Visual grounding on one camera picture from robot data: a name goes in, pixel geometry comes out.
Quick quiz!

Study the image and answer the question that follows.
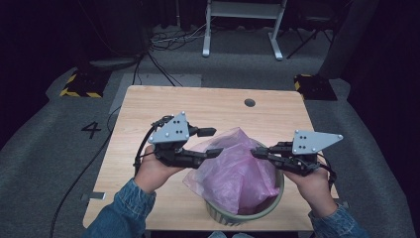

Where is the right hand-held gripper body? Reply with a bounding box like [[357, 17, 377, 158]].
[[278, 129, 344, 177]]

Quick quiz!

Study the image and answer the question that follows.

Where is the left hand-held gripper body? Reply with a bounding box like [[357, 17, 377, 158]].
[[148, 111, 200, 169]]

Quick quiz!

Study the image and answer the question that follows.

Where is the pink plastic trash bag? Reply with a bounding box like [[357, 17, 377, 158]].
[[182, 127, 281, 216]]

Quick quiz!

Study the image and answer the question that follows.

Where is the green trash bin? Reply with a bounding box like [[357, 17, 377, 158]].
[[204, 142, 285, 228]]

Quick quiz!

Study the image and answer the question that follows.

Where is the person's left hand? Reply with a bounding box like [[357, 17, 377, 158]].
[[133, 145, 186, 194]]

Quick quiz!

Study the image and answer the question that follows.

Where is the person's right hand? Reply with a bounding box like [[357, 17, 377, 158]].
[[282, 163, 339, 219]]

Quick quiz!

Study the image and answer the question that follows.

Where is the black yellow striped stand base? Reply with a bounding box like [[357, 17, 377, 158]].
[[293, 73, 339, 102], [58, 67, 112, 99]]

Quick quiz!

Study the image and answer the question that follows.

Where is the black tripod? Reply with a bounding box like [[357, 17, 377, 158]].
[[285, 18, 335, 60]]

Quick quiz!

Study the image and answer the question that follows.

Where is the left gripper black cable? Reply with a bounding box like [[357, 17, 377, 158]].
[[133, 113, 176, 177]]

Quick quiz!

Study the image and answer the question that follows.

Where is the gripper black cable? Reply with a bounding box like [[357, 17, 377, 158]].
[[316, 153, 338, 192], [133, 113, 176, 177]]

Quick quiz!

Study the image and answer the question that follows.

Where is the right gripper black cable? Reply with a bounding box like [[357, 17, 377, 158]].
[[316, 153, 338, 192]]

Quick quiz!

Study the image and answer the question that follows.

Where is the bundle of floor cables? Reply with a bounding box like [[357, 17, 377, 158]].
[[150, 22, 208, 53]]

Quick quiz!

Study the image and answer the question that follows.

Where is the black floor cable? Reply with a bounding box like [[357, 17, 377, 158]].
[[49, 105, 122, 238]]

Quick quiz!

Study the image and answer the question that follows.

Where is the grey table edge bracket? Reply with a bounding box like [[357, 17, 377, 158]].
[[80, 191, 108, 202]]

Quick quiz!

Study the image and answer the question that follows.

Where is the white metal stand frame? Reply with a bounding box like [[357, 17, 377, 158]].
[[201, 0, 288, 61]]

